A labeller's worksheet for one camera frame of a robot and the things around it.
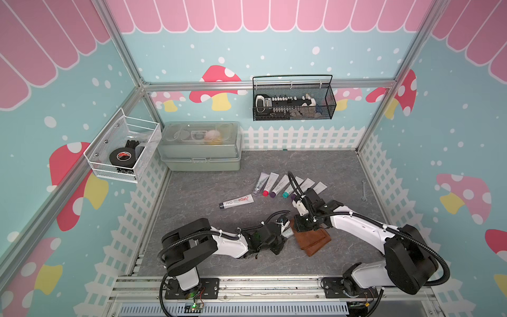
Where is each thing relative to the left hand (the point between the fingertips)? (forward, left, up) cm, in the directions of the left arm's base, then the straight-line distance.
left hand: (282, 241), depth 86 cm
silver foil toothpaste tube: (+32, +9, +2) cm, 34 cm away
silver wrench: (+23, -43, +1) cm, 48 cm away
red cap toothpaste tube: (+32, +4, +1) cm, 33 cm away
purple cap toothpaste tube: (+30, -15, +1) cm, 33 cm away
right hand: (+5, -5, +4) cm, 8 cm away
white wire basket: (+30, +58, +34) cm, 74 cm away
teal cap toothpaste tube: (+2, -2, +3) cm, 4 cm away
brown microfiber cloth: (0, -13, +2) cm, 13 cm away
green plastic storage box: (+45, +44, +14) cm, 64 cm away
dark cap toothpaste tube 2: (+28, -21, +1) cm, 35 cm away
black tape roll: (+17, +60, +34) cm, 71 cm away
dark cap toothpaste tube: (+18, +22, +2) cm, 28 cm away
